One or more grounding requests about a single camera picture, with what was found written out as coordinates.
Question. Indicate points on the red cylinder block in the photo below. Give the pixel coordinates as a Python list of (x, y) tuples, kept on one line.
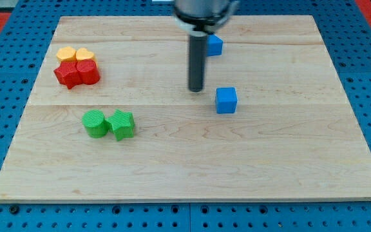
[(88, 71)]

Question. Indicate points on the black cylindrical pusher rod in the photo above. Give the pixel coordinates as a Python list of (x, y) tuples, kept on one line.
[(197, 55)]

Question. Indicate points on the blue cube block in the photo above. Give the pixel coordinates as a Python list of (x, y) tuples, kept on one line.
[(226, 100)]

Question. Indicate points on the wooden board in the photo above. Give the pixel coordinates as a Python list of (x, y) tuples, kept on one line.
[(292, 138)]

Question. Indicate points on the blue block behind rod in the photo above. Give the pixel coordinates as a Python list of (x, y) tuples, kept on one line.
[(214, 46)]

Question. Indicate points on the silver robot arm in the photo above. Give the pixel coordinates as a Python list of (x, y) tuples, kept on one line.
[(200, 19)]

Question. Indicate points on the yellow pentagon block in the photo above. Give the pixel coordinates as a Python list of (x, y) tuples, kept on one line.
[(67, 54)]

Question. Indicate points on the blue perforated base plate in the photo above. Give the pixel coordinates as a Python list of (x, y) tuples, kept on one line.
[(26, 29)]

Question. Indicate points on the red star block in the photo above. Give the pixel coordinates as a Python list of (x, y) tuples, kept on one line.
[(67, 74)]

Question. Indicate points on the green cylinder block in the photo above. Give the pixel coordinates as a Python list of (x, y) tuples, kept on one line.
[(94, 123)]

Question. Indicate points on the green star block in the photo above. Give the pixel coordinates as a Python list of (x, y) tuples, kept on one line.
[(121, 124)]

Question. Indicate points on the yellow heart block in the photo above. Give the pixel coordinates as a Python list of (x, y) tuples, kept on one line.
[(84, 54)]

